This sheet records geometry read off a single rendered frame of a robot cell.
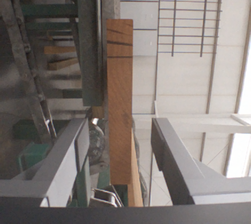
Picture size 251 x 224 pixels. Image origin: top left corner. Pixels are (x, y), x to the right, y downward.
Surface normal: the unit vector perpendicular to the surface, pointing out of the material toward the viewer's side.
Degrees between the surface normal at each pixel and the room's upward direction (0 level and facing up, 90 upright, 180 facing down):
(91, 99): 90
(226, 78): 88
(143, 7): 90
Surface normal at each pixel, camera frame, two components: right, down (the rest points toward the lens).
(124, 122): 0.02, 0.28
